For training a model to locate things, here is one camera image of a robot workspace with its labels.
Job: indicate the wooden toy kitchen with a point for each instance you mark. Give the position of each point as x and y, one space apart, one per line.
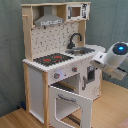
60 82

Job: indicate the grey range hood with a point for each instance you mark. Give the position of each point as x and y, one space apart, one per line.
48 18

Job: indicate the right oven knob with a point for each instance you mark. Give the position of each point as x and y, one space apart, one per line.
74 69

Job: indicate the oven knob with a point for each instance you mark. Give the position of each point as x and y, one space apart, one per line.
56 75
74 69

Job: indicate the white toy microwave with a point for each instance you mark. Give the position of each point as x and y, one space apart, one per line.
78 11

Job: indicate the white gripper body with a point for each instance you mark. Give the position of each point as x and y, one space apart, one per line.
98 60

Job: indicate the left oven knob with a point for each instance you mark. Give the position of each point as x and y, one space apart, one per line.
56 75

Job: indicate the grey cabinet door handle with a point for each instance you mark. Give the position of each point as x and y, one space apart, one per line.
84 83

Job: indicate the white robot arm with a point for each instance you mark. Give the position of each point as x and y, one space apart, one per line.
110 61

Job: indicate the black stovetop red burners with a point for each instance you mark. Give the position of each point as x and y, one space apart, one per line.
52 59

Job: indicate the white oven door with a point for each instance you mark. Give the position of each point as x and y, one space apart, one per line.
62 103

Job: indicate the grey ice dispenser panel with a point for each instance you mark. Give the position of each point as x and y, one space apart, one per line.
90 73

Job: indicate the black toy faucet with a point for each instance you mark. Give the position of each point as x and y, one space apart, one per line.
73 40

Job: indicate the grey toy sink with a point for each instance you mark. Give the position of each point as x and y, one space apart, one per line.
79 51

